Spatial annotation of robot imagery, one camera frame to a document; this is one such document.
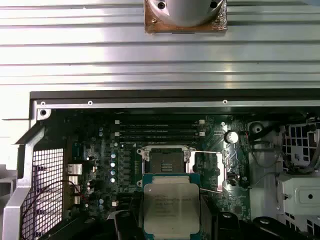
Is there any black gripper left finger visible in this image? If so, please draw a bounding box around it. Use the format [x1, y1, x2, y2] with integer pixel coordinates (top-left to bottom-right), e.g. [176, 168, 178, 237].
[72, 196, 145, 240]

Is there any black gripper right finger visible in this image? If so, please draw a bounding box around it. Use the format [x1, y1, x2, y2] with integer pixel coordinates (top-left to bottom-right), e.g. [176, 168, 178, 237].
[199, 195, 278, 240]

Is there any silver green CPU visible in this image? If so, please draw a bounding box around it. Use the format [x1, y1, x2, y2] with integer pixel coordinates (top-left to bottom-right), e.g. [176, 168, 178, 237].
[141, 172, 201, 236]

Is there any metal socket cover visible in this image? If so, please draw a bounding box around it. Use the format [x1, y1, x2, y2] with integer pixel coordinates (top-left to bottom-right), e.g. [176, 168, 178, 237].
[191, 149, 230, 195]

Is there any CPU socket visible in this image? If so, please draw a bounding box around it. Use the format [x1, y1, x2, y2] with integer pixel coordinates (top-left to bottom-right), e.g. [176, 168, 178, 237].
[136, 145, 198, 176]

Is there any metal drive cage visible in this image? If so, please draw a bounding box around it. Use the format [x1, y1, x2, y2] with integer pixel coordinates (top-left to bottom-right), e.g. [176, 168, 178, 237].
[276, 122, 320, 240]

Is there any silver coin battery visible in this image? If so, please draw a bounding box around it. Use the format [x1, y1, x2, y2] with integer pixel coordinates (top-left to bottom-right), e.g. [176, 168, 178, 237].
[224, 130, 239, 145]

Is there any green motherboard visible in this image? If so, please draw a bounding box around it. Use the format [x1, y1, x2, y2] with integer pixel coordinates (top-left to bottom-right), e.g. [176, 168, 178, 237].
[66, 109, 252, 226]

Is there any black PC case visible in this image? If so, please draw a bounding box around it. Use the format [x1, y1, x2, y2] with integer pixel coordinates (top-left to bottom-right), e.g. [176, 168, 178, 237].
[0, 90, 320, 240]

